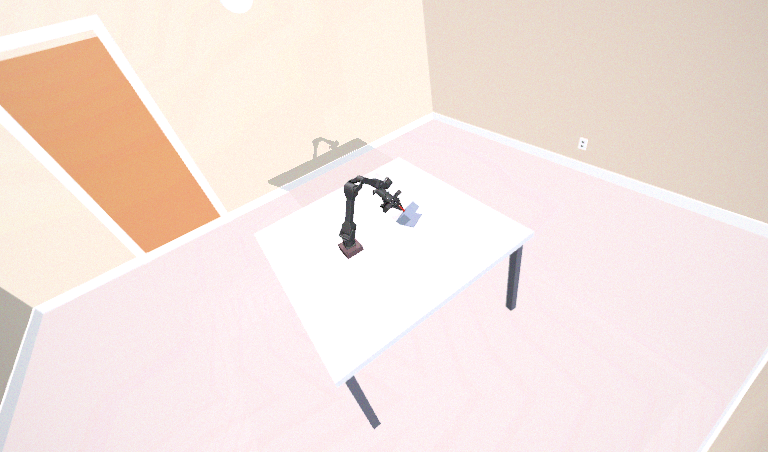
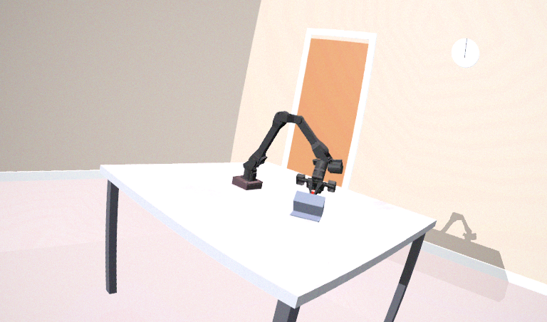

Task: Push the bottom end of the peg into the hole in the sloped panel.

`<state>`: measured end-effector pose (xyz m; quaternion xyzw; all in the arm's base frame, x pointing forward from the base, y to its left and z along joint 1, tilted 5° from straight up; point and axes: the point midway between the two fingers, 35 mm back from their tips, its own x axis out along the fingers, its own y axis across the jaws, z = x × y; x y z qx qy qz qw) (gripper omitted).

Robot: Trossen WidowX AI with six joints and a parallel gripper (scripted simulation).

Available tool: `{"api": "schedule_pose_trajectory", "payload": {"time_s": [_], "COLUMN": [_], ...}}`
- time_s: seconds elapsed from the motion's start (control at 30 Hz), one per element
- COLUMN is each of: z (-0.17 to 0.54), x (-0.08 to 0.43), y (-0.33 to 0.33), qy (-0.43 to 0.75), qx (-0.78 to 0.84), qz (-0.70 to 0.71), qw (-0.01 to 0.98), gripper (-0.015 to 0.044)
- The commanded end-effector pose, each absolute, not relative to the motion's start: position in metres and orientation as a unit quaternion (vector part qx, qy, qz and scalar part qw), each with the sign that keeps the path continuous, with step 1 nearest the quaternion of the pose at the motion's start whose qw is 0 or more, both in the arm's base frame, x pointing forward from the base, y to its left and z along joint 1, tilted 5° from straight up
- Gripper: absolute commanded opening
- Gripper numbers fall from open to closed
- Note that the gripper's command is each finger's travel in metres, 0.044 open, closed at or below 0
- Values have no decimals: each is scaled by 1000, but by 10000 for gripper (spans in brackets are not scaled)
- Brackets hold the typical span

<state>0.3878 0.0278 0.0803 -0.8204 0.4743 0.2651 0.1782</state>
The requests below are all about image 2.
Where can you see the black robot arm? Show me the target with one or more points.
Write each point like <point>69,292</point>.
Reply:
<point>319,149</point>

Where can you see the grey-blue sloped panel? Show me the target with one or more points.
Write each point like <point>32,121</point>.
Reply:
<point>308,206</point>

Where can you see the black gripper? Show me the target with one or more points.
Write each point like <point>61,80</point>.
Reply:
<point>317,179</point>

